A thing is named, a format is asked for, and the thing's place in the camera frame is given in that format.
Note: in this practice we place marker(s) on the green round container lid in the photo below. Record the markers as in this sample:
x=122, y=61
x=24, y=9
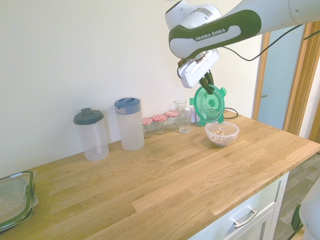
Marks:
x=210, y=107

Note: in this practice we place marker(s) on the clear drinking glass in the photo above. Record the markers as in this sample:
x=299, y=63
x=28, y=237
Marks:
x=185, y=120
x=178, y=103

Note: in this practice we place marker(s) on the clear pitcher dark grey lid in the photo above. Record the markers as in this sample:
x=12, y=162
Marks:
x=93, y=135

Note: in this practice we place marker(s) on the hint water bottle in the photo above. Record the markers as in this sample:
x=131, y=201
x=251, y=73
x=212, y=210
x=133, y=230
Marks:
x=194, y=117

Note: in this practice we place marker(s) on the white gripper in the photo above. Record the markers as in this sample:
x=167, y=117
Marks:
x=195, y=72

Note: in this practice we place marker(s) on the wooden door frame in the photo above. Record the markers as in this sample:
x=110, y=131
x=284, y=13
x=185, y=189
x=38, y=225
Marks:
x=301, y=100

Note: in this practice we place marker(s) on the clear food bowl with nuts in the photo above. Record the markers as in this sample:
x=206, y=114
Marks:
x=222, y=136

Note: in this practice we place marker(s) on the glass jar red checked lid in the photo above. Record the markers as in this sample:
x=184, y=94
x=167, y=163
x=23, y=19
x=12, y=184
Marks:
x=171, y=118
x=159, y=122
x=147, y=125

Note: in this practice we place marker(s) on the frosted glass door panel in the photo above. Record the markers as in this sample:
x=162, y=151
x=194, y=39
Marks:
x=277, y=87

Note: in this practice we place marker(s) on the rectangular container green-rimmed lid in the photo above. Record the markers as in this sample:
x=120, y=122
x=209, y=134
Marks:
x=12, y=197

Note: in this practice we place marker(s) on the white cabinet drawer front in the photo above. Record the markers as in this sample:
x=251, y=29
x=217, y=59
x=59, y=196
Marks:
x=250, y=200

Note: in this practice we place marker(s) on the clear pitcher blue lid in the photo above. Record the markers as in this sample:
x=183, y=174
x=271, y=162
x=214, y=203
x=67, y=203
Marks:
x=130, y=125

